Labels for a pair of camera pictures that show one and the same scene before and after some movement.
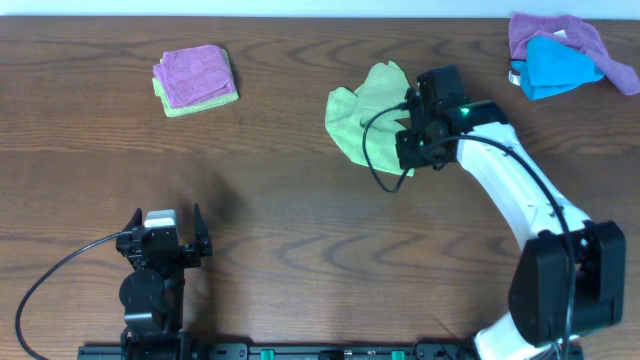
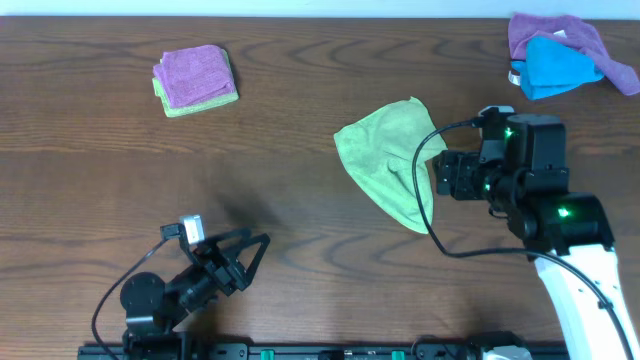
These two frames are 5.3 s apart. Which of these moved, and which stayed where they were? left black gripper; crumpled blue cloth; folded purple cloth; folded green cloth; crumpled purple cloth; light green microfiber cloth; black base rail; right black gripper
Moved: light green microfiber cloth; left black gripper; right black gripper
Stayed: crumpled purple cloth; crumpled blue cloth; black base rail; folded green cloth; folded purple cloth
